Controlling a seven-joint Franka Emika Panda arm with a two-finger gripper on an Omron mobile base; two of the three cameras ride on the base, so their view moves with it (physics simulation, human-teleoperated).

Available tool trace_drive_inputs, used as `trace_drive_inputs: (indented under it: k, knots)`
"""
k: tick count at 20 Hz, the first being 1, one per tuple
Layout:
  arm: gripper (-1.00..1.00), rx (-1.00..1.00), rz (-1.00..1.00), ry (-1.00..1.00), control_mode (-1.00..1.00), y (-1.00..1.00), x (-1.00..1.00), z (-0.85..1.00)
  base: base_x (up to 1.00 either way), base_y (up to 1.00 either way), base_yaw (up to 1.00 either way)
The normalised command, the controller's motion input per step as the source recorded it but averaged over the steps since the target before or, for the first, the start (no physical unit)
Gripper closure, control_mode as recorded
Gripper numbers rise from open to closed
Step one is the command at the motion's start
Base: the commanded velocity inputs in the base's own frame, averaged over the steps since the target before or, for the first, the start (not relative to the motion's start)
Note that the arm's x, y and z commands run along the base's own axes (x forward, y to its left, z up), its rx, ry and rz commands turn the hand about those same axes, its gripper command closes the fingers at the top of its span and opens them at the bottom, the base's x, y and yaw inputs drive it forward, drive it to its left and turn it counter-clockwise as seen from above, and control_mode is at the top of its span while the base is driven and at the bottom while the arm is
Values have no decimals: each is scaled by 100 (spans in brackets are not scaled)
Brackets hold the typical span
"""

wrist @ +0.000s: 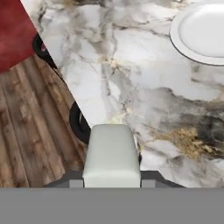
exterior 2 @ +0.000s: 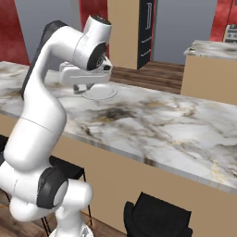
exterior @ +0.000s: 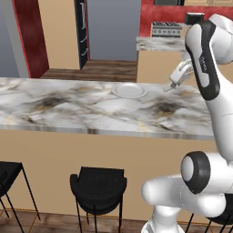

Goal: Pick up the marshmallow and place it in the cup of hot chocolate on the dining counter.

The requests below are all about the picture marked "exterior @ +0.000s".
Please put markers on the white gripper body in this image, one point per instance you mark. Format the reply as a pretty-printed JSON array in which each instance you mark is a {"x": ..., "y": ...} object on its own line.
[{"x": 180, "y": 72}]

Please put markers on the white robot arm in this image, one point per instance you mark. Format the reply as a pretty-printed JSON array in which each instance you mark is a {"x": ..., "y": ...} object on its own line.
[{"x": 223, "y": 121}]

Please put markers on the beige kitchen island cabinet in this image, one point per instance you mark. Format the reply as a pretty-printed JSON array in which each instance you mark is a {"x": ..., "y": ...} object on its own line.
[{"x": 154, "y": 65}]

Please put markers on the white round plate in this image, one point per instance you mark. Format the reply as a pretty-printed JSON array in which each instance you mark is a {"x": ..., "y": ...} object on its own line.
[{"x": 129, "y": 90}]

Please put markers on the silver stove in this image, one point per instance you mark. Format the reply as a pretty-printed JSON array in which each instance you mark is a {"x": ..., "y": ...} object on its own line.
[{"x": 166, "y": 29}]

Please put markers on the black microwave oven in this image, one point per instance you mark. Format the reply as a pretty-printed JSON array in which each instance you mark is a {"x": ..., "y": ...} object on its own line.
[{"x": 194, "y": 18}]

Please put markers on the grey range hood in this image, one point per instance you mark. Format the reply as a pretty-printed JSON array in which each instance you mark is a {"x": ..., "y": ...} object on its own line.
[{"x": 167, "y": 2}]

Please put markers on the black built-in oven column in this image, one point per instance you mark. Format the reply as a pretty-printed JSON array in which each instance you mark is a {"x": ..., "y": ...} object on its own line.
[{"x": 82, "y": 33}]

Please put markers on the beige tall cupboard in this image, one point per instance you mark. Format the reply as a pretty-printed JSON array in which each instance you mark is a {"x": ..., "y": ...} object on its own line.
[{"x": 59, "y": 33}]

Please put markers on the black bar stool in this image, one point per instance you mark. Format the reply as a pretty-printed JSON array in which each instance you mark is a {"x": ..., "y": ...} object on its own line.
[
  {"x": 223, "y": 224},
  {"x": 8, "y": 176},
  {"x": 98, "y": 189}
]

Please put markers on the beige wall cupboards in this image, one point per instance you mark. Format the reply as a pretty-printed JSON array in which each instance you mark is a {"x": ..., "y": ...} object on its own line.
[{"x": 209, "y": 2}]

